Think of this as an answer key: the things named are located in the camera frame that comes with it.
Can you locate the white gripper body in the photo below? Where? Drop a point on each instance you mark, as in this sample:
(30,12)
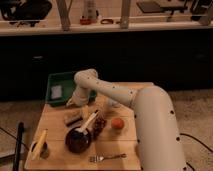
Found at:
(80,97)

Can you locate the tan block eraser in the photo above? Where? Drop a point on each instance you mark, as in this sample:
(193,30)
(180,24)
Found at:
(72,118)

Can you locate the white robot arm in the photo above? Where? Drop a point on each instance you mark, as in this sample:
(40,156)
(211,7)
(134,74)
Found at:
(159,143)

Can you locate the green plastic tray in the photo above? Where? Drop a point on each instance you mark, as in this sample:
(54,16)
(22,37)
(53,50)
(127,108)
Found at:
(66,80)

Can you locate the white sponge in tray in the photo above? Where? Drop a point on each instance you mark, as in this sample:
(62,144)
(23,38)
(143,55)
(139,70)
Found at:
(56,92)

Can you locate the white cup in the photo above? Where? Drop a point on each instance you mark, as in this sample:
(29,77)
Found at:
(113,103)

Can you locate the dark grape bunch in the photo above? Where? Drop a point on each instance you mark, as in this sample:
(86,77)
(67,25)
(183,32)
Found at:
(98,126)

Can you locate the red tomato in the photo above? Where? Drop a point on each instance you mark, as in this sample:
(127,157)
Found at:
(117,123)

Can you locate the dark round bowl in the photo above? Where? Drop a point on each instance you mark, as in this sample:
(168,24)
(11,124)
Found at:
(78,142)

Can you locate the silver fork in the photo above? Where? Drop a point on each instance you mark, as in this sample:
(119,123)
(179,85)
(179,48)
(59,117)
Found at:
(100,158)

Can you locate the black pole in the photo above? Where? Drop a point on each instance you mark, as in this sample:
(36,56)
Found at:
(20,131)

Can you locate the yellow banana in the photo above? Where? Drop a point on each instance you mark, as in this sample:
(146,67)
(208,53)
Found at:
(41,140)

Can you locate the black office chair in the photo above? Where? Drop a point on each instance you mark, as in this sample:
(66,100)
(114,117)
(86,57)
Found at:
(29,12)

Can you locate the white handled spoon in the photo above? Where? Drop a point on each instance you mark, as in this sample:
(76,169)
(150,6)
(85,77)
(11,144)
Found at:
(88,121)

